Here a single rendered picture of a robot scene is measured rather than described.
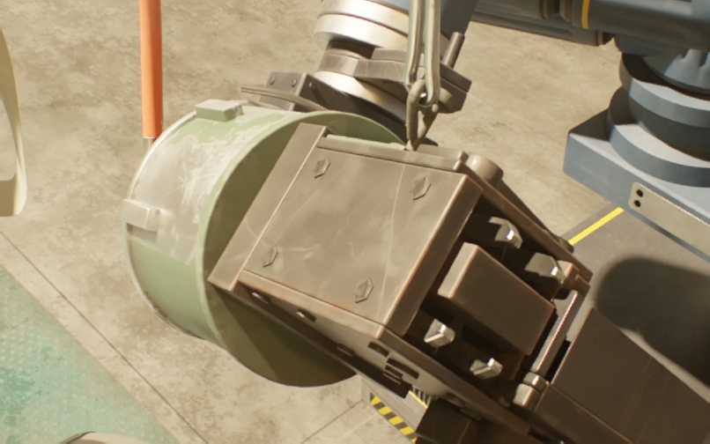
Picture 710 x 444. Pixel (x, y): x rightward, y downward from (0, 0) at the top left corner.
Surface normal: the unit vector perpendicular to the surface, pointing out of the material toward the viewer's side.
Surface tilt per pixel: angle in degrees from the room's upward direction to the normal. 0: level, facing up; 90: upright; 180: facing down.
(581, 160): 90
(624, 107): 23
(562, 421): 65
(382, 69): 51
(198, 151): 35
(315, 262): 43
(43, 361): 0
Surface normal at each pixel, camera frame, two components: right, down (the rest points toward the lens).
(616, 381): 0.55, 0.15
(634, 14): -0.37, 0.75
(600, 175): -0.76, 0.42
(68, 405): 0.00, -0.76
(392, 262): -0.67, -0.50
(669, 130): -0.55, 0.54
